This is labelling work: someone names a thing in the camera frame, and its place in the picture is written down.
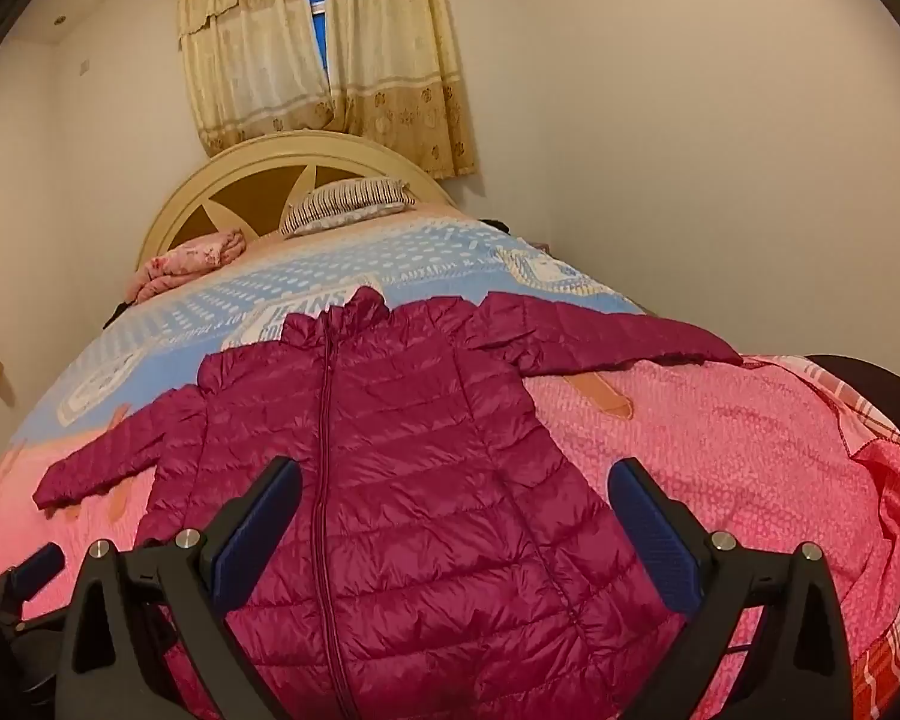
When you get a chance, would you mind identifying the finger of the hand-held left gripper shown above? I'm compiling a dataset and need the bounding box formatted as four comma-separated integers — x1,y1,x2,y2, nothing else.
9,546,67,601

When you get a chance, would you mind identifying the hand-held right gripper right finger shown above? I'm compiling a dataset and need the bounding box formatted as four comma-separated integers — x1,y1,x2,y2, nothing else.
606,457,853,720

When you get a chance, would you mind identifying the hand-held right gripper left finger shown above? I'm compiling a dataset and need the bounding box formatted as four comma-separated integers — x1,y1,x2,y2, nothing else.
58,456,302,720

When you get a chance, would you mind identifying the magenta quilted puffer jacket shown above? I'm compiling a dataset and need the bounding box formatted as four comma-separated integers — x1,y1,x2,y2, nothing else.
34,286,743,720

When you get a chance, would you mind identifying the pink and blue printed blanket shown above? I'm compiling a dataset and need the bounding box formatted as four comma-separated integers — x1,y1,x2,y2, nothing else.
0,204,899,698

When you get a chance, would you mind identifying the red plaid bed sheet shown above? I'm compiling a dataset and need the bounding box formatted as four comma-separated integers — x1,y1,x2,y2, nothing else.
750,352,900,720

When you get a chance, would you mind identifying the dark brown round furniture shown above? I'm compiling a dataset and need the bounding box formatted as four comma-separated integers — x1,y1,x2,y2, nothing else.
805,352,900,470

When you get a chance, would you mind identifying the pink floral folded quilt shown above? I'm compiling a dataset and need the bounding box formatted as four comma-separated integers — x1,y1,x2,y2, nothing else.
124,229,248,306

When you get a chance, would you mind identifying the striped pillow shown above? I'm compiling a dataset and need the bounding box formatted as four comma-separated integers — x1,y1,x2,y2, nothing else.
280,178,419,239

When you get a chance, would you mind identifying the cream arched headboard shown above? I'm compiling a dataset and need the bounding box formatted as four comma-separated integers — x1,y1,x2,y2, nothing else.
136,130,458,271

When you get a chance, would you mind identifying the beige patterned curtain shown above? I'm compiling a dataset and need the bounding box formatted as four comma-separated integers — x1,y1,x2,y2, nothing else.
176,0,340,160
319,0,479,179

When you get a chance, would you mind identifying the window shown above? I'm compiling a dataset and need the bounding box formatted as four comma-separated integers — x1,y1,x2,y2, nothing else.
305,0,332,82

